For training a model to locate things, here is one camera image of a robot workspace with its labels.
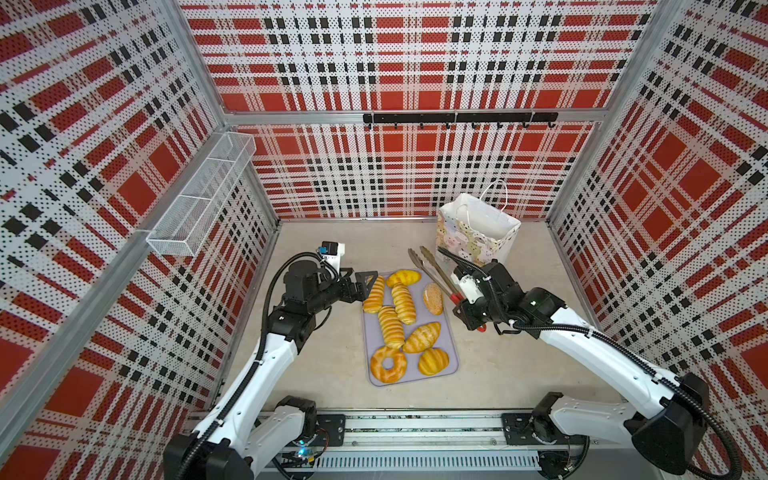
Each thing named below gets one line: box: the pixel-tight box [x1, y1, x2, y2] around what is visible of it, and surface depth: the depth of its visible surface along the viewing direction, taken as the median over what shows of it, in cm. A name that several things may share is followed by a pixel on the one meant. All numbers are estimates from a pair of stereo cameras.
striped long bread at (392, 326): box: [378, 305, 405, 349], surface depth 89 cm
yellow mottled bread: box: [386, 269, 422, 287], surface depth 103 cm
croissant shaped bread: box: [403, 322, 441, 353], surface depth 88 cm
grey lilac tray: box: [363, 268, 459, 387], surface depth 88 cm
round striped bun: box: [418, 347, 450, 376], surface depth 84 cm
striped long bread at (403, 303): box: [391, 282, 417, 325], surface depth 95 cm
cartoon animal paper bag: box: [437, 180, 521, 265], surface depth 92 cm
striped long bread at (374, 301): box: [363, 275, 385, 314], surface depth 97 cm
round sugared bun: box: [423, 283, 444, 316], surface depth 95 cm
